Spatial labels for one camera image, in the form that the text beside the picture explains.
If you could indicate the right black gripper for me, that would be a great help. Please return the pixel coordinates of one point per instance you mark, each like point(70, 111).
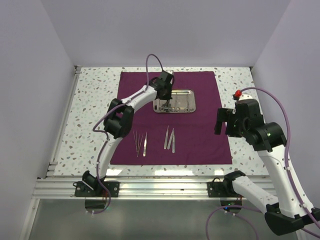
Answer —
point(223, 116)

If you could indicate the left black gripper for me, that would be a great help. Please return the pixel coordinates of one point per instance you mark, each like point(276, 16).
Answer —
point(169, 97)

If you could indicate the steel forceps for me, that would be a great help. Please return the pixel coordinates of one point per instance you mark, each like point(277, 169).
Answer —
point(171, 107)

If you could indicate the steel scissors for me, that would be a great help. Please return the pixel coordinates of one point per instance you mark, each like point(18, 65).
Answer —
point(185, 110)

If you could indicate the purple surgical cloth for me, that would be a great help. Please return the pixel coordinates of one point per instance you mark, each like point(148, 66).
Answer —
point(195, 140)

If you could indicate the thin steel tweezers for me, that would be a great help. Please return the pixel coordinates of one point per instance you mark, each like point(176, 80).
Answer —
point(139, 144)
point(135, 136)

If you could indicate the wide steel tweezers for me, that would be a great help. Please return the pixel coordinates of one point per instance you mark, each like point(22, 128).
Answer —
point(145, 145)

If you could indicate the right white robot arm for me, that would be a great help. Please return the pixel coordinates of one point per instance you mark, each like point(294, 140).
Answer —
point(290, 209)

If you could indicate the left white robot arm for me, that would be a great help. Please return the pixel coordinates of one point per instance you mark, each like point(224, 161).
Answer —
point(117, 123)

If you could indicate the steel instrument tray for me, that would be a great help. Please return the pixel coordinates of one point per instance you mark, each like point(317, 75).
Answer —
point(185, 98)

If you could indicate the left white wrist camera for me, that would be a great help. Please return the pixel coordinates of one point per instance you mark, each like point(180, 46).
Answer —
point(170, 72)

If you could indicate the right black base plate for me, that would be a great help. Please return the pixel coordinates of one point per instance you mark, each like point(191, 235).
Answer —
point(218, 188)

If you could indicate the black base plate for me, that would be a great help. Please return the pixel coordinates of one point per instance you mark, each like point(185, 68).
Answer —
point(83, 190)
point(218, 188)

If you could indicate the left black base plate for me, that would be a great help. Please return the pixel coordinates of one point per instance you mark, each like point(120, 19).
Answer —
point(83, 190)

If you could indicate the aluminium mounting rail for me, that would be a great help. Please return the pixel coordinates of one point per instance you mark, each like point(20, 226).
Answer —
point(131, 188)

